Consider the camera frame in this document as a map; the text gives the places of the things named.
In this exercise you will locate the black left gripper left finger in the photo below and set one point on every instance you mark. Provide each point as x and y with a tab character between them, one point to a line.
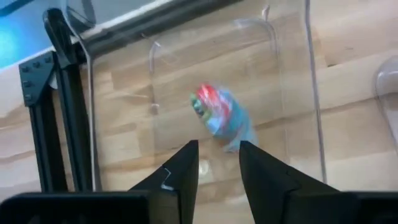
177	186

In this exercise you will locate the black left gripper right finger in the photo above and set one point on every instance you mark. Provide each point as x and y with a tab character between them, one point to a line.
267	183

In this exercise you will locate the clear plastic bin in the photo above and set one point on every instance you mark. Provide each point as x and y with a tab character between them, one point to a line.
388	81
192	62

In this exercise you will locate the black aluminium frame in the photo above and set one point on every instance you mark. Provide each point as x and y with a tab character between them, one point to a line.
62	124

